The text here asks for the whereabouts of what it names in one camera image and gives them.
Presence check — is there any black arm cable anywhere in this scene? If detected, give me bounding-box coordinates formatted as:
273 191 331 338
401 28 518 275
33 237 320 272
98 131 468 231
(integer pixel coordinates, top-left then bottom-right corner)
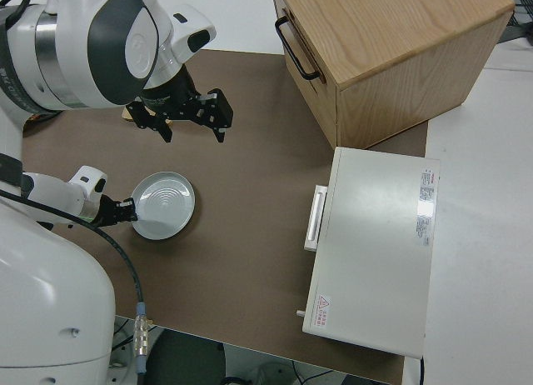
0 188 152 376

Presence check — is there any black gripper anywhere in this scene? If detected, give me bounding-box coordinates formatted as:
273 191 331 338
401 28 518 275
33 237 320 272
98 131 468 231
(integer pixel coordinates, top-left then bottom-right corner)
124 66 235 144
96 194 139 228

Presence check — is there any large wooden box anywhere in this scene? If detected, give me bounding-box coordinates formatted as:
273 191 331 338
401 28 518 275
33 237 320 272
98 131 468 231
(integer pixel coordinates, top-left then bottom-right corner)
270 0 516 151

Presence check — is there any black box handle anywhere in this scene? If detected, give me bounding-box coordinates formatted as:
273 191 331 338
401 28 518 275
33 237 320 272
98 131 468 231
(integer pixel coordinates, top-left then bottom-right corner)
274 17 321 81

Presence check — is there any white toaster oven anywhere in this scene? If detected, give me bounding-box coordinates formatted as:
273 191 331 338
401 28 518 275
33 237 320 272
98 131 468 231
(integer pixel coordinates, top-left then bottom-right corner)
296 146 441 358

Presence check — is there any black round pedestal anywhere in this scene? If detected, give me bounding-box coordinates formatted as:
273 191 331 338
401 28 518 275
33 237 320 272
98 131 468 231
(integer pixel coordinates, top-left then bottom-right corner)
152 330 227 385

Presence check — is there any gray plate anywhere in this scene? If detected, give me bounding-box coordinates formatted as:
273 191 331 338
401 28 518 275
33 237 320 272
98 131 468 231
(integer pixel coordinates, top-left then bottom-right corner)
131 171 196 241

